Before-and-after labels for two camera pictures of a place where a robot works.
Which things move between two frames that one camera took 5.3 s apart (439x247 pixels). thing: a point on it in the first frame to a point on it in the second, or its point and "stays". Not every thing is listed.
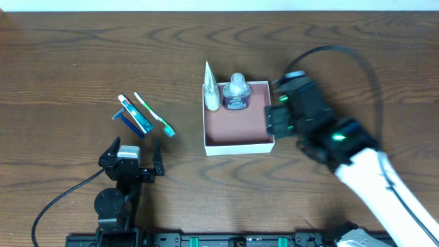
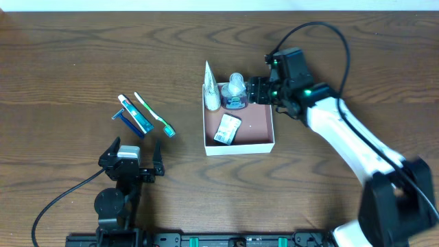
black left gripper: (145, 173) stays
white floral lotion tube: (212, 93) stays
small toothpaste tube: (145, 125) stays
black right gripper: (278, 121) to (258, 90)
